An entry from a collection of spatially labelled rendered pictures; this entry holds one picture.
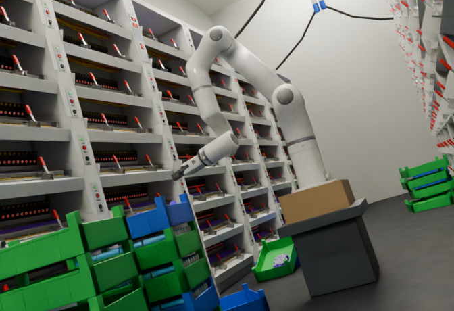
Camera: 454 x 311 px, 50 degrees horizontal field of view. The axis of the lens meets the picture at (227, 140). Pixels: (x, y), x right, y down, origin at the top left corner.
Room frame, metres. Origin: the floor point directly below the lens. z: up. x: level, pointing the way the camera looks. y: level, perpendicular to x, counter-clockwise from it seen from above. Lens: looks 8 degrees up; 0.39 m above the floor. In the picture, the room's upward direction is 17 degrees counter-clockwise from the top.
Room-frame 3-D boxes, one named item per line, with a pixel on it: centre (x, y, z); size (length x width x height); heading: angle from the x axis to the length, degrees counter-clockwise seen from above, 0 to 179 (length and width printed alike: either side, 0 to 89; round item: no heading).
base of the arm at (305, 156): (1.96, -0.28, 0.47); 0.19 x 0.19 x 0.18
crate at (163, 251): (1.33, 0.32, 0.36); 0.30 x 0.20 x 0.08; 77
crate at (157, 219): (1.33, 0.32, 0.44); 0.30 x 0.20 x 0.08; 77
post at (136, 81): (2.55, 0.38, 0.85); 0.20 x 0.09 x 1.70; 69
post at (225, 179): (3.20, 0.13, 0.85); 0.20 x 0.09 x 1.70; 69
